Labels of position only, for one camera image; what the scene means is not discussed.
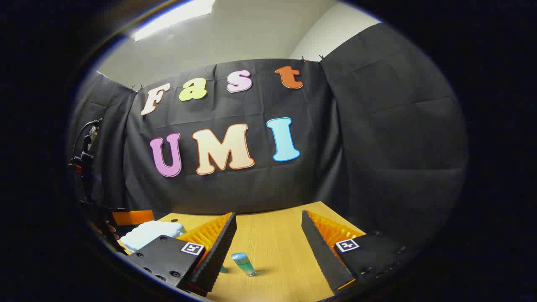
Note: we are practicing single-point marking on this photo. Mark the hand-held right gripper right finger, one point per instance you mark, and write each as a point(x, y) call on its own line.
point(321, 256)

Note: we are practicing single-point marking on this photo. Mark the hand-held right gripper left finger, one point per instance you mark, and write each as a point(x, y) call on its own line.
point(218, 256)

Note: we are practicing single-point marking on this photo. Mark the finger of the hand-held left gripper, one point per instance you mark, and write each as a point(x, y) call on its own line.
point(134, 217)

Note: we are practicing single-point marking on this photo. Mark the light blue suitcase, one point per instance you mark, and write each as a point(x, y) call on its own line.
point(147, 237)

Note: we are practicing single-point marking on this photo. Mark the blue skincare bottle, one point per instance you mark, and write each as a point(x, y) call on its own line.
point(244, 264)

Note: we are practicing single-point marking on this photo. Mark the ceiling light panel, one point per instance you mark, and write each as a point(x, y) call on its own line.
point(172, 19)

